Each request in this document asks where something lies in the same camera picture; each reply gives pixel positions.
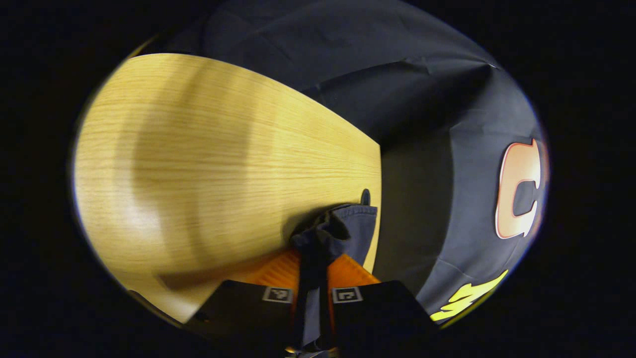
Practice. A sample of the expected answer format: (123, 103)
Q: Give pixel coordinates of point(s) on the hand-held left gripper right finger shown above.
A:
(382, 318)

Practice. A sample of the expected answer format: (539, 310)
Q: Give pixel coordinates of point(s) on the black backdrop cloth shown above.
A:
(422, 74)

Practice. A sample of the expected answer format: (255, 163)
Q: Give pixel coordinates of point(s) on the dark grey jeans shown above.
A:
(355, 228)

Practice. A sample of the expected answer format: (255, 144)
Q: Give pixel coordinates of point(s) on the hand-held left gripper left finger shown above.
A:
(238, 313)

